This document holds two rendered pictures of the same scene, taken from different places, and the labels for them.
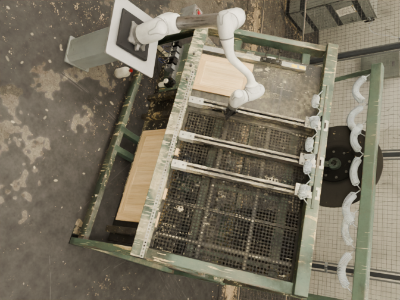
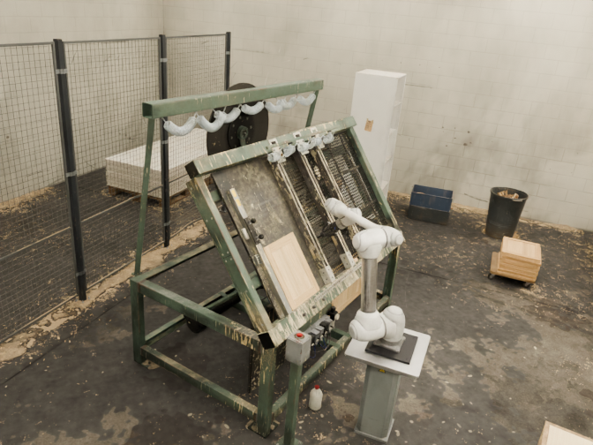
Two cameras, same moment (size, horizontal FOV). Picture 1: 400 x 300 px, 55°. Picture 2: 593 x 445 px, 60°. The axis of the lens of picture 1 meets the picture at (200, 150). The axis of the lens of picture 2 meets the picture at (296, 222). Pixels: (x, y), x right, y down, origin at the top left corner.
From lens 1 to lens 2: 4.75 m
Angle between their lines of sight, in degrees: 72
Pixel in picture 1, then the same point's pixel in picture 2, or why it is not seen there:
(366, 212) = (280, 89)
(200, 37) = (287, 325)
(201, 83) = (311, 285)
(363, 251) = (299, 86)
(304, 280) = (349, 120)
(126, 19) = (405, 353)
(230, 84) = (293, 257)
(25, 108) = (436, 389)
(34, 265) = (418, 307)
